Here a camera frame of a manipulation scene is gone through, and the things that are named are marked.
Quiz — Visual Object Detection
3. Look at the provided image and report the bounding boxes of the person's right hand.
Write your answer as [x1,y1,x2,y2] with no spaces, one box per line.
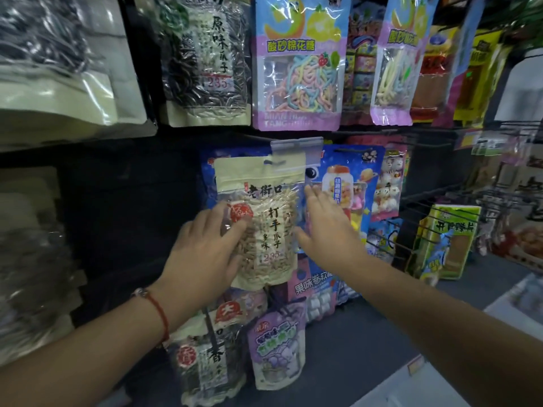
[295,185,369,277]

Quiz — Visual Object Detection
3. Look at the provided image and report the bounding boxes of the person's left hand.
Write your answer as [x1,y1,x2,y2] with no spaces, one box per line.
[152,202,249,332]

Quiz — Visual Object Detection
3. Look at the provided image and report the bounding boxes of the beige bag of pale seeds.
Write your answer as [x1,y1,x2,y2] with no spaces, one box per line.
[213,153,307,291]

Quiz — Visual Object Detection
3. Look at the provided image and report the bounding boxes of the person's right forearm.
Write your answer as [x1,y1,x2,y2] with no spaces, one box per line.
[350,256,543,407]

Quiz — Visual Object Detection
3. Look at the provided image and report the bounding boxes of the person's left forearm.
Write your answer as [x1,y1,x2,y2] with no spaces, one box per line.
[0,288,187,407]

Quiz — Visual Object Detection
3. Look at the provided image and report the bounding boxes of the blue bag of white marshmallows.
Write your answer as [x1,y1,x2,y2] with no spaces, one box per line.
[288,256,362,324]

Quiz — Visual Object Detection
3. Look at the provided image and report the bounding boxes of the clear bag with red badge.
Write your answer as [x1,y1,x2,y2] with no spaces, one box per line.
[214,287,269,333]

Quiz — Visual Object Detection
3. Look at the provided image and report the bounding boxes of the dark blue snack bag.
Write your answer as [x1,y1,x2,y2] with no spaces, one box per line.
[199,147,274,210]

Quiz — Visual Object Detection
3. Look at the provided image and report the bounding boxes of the blue toy candy bag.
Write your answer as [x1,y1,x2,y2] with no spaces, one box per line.
[303,144,386,246]

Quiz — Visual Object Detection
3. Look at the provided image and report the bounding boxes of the light blue cartoon candy bag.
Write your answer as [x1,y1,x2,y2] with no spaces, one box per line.
[366,218,404,264]

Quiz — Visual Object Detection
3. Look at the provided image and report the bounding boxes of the clear plastic price tag holder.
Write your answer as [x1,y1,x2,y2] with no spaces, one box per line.
[270,137,324,171]

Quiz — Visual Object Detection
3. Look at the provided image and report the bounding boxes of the pink bag of white bears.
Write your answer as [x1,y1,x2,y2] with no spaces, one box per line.
[348,135,410,222]

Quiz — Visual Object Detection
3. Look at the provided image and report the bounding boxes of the purple marshmallow bag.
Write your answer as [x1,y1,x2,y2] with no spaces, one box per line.
[247,300,307,391]

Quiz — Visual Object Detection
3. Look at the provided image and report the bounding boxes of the seed bag with red label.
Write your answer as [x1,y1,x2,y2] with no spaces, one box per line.
[163,309,250,407]

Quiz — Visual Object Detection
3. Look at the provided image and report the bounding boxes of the green snack packet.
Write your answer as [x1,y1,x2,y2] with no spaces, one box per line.
[405,204,483,283]

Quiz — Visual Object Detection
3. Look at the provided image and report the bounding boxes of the colourful candy packet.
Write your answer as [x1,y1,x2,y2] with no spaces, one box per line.
[341,0,386,126]

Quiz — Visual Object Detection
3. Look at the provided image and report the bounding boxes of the beige bag of black seeds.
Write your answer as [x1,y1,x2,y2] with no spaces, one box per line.
[158,0,253,128]

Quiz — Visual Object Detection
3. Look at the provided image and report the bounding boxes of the pink bag of yellow marshmallows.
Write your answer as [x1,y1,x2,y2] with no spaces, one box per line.
[370,0,441,127]

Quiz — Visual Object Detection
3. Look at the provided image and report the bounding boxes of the orange snack packet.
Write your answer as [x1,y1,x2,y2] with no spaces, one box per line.
[410,25,461,124]

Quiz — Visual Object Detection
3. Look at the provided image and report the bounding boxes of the blurred bags of dark seeds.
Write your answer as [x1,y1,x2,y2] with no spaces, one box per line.
[0,166,87,367]

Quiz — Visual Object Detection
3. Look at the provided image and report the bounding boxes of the white shelf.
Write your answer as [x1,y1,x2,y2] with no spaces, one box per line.
[350,273,543,407]

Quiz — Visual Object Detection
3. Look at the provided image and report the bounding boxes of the blurred hanging snack packets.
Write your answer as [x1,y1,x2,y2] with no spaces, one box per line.
[456,123,543,274]

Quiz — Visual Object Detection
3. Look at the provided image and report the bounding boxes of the yellow snack packet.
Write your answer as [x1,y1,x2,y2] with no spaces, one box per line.
[452,29,507,128]

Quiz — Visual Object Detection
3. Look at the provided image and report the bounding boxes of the large clear bag of seeds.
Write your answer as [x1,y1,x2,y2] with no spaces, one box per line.
[0,0,158,151]

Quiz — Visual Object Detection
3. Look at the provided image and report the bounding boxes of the red string bracelet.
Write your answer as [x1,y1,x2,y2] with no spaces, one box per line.
[131,287,171,345]

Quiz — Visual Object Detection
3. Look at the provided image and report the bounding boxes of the black wire display hooks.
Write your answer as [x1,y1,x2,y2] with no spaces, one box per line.
[365,182,501,259]

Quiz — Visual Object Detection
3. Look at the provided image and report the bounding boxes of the pastel marshmallow rope bag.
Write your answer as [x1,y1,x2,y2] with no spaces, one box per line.
[252,0,352,132]

